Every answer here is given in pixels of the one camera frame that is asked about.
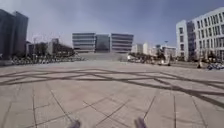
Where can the robot's own part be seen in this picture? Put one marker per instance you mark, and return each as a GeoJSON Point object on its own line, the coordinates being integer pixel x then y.
{"type": "Point", "coordinates": [75, 124]}
{"type": "Point", "coordinates": [140, 123]}

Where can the low building behind trees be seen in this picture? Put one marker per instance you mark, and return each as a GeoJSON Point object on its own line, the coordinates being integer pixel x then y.
{"type": "Point", "coordinates": [50, 48]}

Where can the wide stone steps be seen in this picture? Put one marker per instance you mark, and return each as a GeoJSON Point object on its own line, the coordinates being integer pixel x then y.
{"type": "Point", "coordinates": [100, 56]}

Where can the dark glass tall building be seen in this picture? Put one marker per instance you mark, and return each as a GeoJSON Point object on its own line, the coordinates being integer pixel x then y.
{"type": "Point", "coordinates": [12, 33]}

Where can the grey striped wide building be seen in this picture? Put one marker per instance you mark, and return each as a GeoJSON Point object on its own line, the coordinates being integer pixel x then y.
{"type": "Point", "coordinates": [102, 42]}

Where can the low pale buildings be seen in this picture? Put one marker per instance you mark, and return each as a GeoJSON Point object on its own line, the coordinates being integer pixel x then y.
{"type": "Point", "coordinates": [153, 49]}

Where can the white office building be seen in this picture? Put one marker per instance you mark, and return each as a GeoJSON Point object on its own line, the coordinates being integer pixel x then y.
{"type": "Point", "coordinates": [203, 35]}

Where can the grey paved plaza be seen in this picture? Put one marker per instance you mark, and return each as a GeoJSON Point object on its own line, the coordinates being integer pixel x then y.
{"type": "Point", "coordinates": [110, 90]}

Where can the row of parked bicycles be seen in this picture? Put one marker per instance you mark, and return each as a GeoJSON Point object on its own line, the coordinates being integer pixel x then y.
{"type": "Point", "coordinates": [43, 60]}

